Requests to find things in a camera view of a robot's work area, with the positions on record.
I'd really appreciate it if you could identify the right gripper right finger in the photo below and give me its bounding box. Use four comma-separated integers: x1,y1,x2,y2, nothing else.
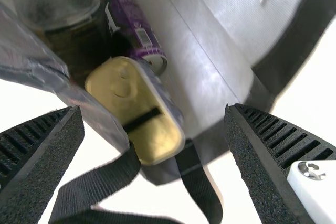
224,103,336,224

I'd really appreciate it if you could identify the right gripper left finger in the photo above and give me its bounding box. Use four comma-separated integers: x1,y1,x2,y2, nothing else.
0,105,85,224

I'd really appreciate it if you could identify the rectangular tin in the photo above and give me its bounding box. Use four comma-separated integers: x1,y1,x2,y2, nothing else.
84,56,186,167

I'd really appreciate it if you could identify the dark coffee bottle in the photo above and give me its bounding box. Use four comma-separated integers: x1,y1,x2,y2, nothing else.
12,0,115,80

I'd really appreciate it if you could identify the dark grey bag with straps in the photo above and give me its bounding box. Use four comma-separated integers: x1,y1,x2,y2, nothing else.
0,0,336,224

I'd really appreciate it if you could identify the purple can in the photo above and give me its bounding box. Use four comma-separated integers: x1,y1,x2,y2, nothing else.
92,0,169,76

